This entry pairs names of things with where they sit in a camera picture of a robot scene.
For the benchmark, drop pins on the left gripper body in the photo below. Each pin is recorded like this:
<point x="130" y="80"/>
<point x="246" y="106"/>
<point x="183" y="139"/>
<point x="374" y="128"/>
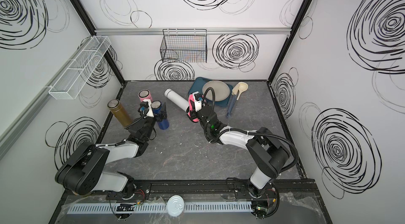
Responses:
<point x="150" y="123"/>

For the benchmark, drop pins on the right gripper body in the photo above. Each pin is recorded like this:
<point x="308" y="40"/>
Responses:
<point x="200" y="116"/>

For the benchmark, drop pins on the blue thermos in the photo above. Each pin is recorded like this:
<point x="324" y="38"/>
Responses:
<point x="160" y="113"/>

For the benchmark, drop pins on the pink cloth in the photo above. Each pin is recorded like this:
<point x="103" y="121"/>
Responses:
<point x="191" y="105"/>

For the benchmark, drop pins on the white thermos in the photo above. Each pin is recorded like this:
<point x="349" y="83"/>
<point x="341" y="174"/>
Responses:
<point x="177" y="99"/>

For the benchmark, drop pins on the pink thermos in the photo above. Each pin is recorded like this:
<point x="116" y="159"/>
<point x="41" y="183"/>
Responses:
<point x="145" y="95"/>

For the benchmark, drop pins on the gold thermos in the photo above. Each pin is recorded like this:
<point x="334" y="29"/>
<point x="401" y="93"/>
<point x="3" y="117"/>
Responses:
<point x="120" y="113"/>

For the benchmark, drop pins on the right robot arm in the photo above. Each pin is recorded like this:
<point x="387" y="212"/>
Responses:
<point x="272" y="154"/>

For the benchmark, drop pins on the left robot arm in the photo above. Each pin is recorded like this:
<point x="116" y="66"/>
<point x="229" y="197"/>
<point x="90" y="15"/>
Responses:
<point x="84" y="171"/>

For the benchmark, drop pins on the grey round plate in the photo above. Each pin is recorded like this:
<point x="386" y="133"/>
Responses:
<point x="221" y="89"/>

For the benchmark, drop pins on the teal tray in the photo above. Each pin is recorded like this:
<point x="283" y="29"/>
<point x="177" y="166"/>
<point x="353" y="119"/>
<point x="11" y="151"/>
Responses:
<point x="200" y="82"/>

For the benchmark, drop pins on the beige ladle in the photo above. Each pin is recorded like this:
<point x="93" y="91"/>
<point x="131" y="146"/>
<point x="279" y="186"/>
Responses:
<point x="242" y="87"/>

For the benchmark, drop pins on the white mesh shelf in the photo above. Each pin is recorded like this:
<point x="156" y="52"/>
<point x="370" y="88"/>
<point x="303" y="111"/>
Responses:
<point x="88" y="67"/>

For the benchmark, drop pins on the white round can lid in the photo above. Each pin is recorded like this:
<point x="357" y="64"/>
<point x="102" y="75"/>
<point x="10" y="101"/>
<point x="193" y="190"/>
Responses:
<point x="175" y="206"/>

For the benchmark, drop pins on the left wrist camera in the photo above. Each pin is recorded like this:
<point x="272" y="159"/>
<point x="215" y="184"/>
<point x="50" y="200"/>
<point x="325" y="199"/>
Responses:
<point x="145" y="109"/>

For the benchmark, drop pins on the blue handled utensil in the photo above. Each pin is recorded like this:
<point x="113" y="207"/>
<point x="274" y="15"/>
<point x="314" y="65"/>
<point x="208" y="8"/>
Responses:
<point x="233" y="100"/>

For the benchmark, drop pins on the black wire basket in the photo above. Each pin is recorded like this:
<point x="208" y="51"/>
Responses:
<point x="186" y="45"/>

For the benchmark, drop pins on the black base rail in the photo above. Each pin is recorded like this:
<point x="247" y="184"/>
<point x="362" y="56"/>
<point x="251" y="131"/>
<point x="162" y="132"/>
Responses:
<point x="236" y="188"/>

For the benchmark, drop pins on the white slotted cable duct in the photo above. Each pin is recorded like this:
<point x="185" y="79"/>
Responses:
<point x="190" y="207"/>

